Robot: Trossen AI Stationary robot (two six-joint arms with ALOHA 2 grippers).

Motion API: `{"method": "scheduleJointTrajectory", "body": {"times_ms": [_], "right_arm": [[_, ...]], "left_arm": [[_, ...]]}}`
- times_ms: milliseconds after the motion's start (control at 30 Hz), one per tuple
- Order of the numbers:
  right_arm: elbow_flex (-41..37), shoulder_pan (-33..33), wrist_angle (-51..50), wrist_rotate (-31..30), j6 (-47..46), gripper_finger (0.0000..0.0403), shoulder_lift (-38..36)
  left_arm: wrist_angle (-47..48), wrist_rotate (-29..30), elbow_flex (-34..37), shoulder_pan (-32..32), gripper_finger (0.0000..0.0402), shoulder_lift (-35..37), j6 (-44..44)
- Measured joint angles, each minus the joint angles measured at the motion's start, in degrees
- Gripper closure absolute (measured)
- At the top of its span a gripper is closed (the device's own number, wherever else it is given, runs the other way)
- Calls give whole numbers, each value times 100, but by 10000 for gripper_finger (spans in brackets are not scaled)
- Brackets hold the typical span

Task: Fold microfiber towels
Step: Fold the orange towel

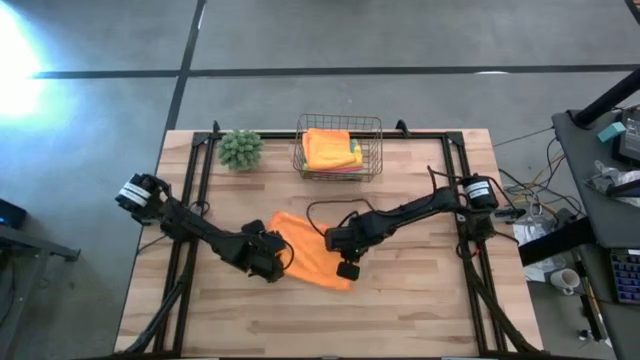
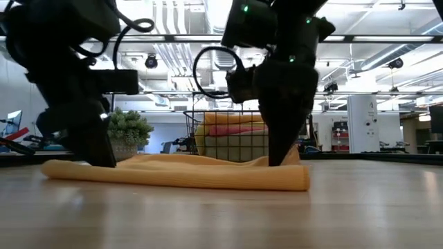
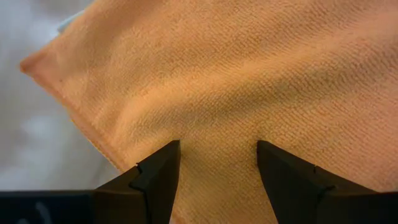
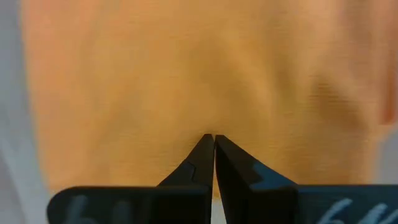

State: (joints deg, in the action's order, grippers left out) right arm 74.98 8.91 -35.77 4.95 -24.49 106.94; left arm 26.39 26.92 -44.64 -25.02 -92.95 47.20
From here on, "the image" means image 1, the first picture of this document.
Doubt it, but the orange microfiber towel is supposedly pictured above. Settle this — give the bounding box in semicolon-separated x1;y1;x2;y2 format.
301;127;359;172
267;210;353;292

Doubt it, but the potted green succulent plant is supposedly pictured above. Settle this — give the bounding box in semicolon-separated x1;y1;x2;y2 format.
217;128;266;172

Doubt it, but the white bag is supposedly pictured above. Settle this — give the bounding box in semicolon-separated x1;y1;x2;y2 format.
512;209;566;284

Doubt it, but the black crossbar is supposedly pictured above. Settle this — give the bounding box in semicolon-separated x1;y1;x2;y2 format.
517;217;596;266

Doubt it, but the white mug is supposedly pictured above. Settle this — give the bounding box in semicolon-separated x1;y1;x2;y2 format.
549;268;581;296

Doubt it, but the grey metal bench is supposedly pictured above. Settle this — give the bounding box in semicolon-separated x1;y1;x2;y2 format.
0;224;81;360

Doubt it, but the grey side desk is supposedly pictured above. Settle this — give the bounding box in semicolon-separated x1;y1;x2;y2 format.
549;107;640;360

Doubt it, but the black box with blue light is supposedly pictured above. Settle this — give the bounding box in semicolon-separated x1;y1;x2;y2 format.
0;198;29;231

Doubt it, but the clear plastic bag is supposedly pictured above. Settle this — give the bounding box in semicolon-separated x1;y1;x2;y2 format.
584;159;640;209

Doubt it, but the black keyboard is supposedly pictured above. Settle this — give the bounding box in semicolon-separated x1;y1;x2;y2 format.
608;247;640;306

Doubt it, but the light blue block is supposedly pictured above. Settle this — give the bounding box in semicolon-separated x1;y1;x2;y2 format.
597;121;627;144

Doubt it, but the black pole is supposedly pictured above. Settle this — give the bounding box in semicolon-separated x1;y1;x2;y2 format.
572;67;640;129

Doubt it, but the black desk device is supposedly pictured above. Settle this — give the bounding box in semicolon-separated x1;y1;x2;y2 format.
612;104;640;169

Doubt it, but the black left camera cable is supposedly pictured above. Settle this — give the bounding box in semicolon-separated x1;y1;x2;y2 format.
279;238;296;272

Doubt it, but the black camera cable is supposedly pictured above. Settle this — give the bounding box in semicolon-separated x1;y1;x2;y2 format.
305;198;377;237
279;238;296;272

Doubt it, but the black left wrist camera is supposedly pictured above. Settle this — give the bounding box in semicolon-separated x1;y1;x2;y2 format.
241;218;267;237

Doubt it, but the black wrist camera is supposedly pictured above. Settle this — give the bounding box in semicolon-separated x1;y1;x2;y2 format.
335;260;362;282
241;218;267;237

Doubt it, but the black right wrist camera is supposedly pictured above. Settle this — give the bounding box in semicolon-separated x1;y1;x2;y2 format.
335;260;362;282

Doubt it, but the black right camera cable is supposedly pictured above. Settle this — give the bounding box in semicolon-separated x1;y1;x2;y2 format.
305;198;377;237

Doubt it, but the wire mesh basket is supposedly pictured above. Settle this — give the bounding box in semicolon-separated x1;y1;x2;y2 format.
292;113;385;182

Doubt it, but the black metal table frame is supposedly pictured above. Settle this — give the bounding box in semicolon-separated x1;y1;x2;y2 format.
117;119;546;360

